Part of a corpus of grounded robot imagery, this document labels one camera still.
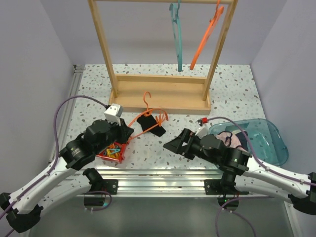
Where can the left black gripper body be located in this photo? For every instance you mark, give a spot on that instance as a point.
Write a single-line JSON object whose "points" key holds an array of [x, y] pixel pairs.
{"points": [[111, 138]]}

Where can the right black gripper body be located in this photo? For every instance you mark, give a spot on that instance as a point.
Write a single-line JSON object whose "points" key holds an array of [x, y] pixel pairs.
{"points": [[193, 148]]}

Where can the black underwear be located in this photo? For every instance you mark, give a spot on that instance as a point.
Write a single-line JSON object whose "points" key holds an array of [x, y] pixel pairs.
{"points": [[150, 124]]}

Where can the orange clip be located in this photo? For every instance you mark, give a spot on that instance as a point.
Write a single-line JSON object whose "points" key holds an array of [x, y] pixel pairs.
{"points": [[160, 119]]}

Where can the orange hanger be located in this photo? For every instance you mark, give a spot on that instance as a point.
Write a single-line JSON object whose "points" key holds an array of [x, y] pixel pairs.
{"points": [[148, 111], [212, 25]]}

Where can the pink underwear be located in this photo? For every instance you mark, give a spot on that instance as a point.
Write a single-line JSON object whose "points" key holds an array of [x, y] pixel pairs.
{"points": [[229, 139]]}

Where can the navy underwear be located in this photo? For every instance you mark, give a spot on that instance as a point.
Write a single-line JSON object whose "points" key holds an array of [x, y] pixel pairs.
{"points": [[243, 140]]}

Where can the teal hanger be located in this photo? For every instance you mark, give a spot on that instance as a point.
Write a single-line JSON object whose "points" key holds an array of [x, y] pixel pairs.
{"points": [[177, 34]]}

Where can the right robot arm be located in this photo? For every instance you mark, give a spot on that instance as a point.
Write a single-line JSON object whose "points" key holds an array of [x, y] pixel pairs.
{"points": [[243, 173]]}

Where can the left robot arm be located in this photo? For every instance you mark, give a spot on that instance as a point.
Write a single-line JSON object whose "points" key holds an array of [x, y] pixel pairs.
{"points": [[22, 208]]}

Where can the red bin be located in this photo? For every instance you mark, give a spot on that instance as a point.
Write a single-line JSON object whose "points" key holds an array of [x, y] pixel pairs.
{"points": [[123, 148]]}

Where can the wooden clothes rack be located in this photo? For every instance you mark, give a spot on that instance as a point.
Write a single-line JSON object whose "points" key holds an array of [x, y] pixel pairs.
{"points": [[175, 94]]}

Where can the blue transparent tray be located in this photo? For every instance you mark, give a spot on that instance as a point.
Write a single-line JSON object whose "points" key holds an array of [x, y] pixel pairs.
{"points": [[264, 137]]}

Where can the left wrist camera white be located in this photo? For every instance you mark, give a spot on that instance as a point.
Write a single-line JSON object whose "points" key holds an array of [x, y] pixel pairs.
{"points": [[113, 113]]}

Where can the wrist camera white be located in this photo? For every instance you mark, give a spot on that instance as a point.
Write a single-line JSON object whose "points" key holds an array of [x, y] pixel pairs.
{"points": [[203, 128], [113, 113]]}

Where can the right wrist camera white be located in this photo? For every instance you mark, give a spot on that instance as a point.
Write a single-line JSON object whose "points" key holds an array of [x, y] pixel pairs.
{"points": [[203, 128]]}

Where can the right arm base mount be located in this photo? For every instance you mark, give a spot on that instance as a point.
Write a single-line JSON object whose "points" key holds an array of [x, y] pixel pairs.
{"points": [[223, 183]]}

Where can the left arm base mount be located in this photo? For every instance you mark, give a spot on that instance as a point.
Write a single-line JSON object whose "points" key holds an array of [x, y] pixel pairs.
{"points": [[98, 183]]}

